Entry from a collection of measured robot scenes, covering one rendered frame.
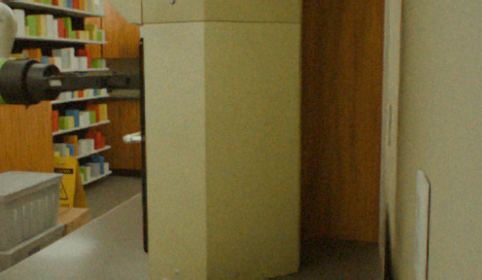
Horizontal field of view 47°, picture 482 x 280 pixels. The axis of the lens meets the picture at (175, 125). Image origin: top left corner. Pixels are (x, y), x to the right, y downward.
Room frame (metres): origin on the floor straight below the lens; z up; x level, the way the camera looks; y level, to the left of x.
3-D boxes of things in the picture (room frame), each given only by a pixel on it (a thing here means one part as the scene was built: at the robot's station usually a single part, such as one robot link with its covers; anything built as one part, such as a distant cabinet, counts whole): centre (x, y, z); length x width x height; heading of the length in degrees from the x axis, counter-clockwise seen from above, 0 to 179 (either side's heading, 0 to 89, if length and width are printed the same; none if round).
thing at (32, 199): (3.23, 1.01, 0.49); 0.60 x 0.42 x 0.33; 160
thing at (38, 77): (1.07, 0.23, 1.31); 0.09 x 0.08 x 0.07; 70
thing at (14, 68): (1.09, 0.30, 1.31); 0.09 x 0.06 x 0.12; 160
